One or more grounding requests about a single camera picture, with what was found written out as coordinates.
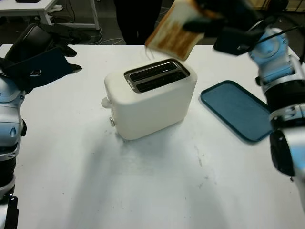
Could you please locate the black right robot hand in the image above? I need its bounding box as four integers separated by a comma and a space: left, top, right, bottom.
182, 0, 260, 38

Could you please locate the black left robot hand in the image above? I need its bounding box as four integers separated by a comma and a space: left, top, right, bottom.
4, 22, 91, 73

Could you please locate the browned toast slice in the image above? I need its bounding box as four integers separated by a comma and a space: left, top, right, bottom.
144, 0, 205, 61

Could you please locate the person in black trousers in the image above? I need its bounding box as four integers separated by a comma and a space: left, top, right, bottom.
113, 0, 163, 45

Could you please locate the cream white toaster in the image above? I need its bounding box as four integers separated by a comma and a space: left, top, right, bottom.
101, 58, 198, 141

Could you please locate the white desk with legs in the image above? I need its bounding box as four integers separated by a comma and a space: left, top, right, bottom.
0, 0, 100, 31

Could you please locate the wooden crate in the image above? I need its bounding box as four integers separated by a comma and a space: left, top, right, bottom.
252, 0, 289, 10

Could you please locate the dark blue plastic tray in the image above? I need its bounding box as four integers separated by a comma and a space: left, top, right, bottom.
199, 80, 275, 145

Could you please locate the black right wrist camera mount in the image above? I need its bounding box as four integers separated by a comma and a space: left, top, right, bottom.
213, 26, 263, 57

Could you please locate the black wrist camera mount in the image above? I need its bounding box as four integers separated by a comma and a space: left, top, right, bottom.
0, 46, 73, 94
213, 26, 263, 57

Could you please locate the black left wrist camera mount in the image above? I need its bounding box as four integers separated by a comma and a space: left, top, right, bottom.
0, 46, 73, 94

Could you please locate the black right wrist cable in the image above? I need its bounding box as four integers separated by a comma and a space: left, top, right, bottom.
246, 16, 301, 46

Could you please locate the white toaster power cable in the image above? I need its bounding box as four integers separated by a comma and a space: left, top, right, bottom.
144, 46, 155, 60

